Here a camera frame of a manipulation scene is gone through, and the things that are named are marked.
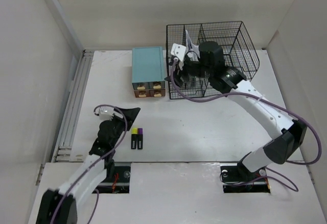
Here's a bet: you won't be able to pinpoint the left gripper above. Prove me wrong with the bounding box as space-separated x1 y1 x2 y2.
109 107 139 146

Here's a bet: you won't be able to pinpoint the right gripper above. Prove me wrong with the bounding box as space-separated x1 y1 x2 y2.
164 56 213 87

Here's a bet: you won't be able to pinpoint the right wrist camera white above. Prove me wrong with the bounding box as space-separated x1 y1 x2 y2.
171 43 186 70

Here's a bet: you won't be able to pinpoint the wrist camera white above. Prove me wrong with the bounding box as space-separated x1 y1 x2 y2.
171 43 186 70
98 107 114 121

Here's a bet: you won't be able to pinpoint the teal drawer box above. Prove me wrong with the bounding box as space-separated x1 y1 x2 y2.
132 46 166 98

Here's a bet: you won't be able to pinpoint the yellow cap black highlighter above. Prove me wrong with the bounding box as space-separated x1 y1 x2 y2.
131 128 138 150

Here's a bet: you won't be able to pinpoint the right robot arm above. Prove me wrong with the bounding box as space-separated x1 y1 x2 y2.
166 41 308 182

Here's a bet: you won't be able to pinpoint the white paper sheets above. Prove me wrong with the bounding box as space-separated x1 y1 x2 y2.
185 30 200 55

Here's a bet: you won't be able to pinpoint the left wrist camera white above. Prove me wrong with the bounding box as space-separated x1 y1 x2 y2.
98 107 114 121

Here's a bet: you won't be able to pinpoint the aluminium rail frame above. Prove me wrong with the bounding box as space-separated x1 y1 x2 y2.
35 48 95 186

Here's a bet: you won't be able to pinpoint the black wire mesh organizer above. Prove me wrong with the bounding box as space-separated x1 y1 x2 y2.
166 21 260 99

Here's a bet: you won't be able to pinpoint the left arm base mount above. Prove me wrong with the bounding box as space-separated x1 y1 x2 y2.
96 163 131 194

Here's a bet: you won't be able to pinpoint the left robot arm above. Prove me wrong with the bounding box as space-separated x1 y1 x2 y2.
36 105 140 223

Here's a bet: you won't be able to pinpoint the purple cap black highlighter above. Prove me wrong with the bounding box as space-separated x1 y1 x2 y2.
137 128 143 150

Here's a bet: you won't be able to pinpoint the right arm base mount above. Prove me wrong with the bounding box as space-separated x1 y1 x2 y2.
219 163 270 193

